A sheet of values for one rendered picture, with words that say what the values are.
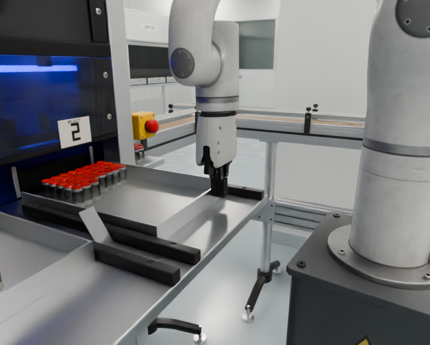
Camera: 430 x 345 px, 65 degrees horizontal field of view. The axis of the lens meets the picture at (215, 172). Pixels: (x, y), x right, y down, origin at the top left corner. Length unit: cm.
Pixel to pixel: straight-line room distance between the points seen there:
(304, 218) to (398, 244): 106
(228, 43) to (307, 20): 149
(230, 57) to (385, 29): 27
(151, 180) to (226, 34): 42
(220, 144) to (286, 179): 160
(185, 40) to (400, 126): 34
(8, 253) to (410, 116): 62
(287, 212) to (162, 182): 88
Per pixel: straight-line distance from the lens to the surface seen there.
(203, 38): 56
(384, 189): 55
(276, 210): 163
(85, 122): 84
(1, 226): 72
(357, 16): 205
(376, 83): 51
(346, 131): 145
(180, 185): 83
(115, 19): 93
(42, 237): 63
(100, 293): 49
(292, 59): 210
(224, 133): 65
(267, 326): 175
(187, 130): 140
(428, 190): 56
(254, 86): 918
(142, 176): 89
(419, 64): 48
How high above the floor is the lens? 116
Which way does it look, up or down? 18 degrees down
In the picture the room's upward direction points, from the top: straight up
